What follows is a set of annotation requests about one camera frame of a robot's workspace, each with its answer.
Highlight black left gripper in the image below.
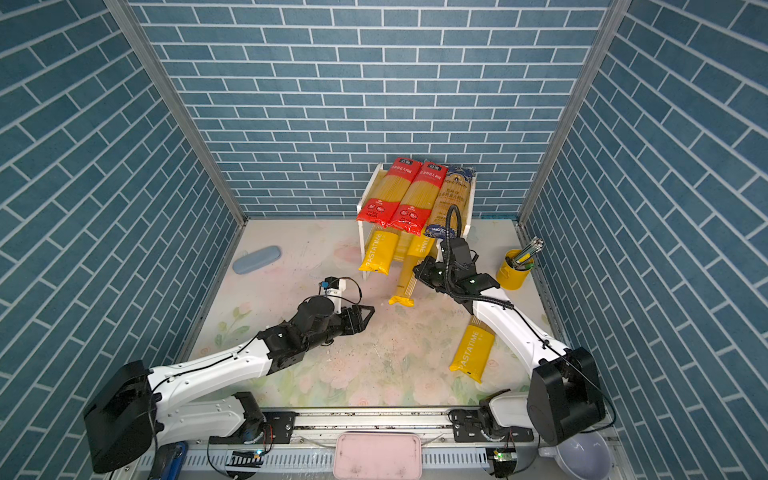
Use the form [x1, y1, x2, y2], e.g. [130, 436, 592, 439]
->
[304, 304, 378, 354]

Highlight yellow pasta bag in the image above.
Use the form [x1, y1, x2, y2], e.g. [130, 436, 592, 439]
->
[389, 233, 435, 307]

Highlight yellow Pastatime bag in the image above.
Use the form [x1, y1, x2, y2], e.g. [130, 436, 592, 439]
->
[359, 229, 399, 275]
[449, 316, 496, 384]

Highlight red spaghetti bag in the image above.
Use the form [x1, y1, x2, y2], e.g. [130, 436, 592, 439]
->
[388, 162, 448, 235]
[357, 157, 422, 227]

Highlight blue MoliPasta spaghetti bag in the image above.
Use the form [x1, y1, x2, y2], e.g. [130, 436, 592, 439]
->
[424, 166, 475, 239]

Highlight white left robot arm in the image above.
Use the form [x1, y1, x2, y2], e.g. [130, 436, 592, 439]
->
[83, 295, 375, 474]

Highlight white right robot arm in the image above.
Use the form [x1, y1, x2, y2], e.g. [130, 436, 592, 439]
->
[413, 237, 606, 445]

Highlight wooden two-tier shelf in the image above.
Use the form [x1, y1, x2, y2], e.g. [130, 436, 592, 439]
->
[356, 158, 477, 275]

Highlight yellow pen cup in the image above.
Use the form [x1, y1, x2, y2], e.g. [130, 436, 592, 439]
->
[496, 249, 535, 290]

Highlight pens in cup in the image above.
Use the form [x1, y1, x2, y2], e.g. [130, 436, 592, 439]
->
[506, 237, 544, 271]

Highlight blue glasses case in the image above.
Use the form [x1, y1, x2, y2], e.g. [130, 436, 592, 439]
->
[232, 245, 282, 275]

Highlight pink tray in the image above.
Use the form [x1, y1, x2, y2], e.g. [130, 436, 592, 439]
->
[333, 432, 422, 480]

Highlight lavender mug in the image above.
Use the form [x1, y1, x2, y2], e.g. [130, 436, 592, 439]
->
[538, 432, 613, 480]

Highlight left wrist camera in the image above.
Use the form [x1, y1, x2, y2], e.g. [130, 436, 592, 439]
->
[319, 277, 347, 314]

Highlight blue black handled tool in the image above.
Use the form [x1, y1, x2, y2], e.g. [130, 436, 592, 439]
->
[148, 441, 188, 480]

